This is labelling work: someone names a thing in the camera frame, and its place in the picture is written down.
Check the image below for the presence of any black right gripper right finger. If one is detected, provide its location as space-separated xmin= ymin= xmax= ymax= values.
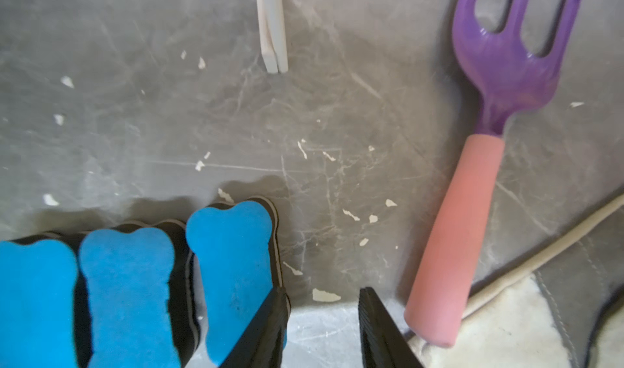
xmin=358 ymin=287 xmax=423 ymax=368

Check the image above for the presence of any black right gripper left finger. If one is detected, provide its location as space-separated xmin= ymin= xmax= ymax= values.
xmin=219 ymin=287 xmax=290 ymax=368

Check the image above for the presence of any blue eraser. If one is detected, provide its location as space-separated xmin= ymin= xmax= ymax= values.
xmin=1 ymin=239 xmax=78 ymax=367
xmin=186 ymin=196 xmax=284 ymax=366
xmin=78 ymin=220 xmax=201 ymax=367

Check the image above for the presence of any white wooden two-tier shelf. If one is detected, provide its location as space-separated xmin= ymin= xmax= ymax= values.
xmin=257 ymin=0 xmax=289 ymax=74

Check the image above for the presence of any white gardening glove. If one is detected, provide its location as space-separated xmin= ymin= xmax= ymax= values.
xmin=408 ymin=195 xmax=623 ymax=367

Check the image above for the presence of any purple garden fork pink handle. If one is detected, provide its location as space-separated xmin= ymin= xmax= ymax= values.
xmin=404 ymin=0 xmax=581 ymax=348

